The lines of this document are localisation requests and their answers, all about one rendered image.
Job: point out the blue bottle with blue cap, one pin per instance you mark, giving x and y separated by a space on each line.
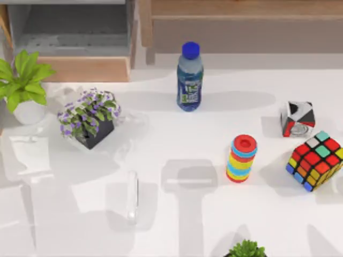
189 83

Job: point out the stack of coloured rings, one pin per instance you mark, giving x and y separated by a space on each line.
242 160

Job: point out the purple flower plant black pot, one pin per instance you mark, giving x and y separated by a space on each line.
89 117

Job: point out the pale wooden drawer front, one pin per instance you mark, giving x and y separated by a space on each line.
83 68

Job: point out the black white red cube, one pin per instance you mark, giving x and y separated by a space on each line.
296 120

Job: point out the wooden open shelf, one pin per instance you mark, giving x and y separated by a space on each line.
241 18

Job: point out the grey pierced drawer inside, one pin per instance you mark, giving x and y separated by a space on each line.
72 29

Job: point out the small green plant dark pot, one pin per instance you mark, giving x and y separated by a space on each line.
245 249

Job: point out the multicoloured puzzle cube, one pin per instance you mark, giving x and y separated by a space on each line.
314 160

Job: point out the green plant in white pot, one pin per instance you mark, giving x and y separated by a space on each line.
22 83

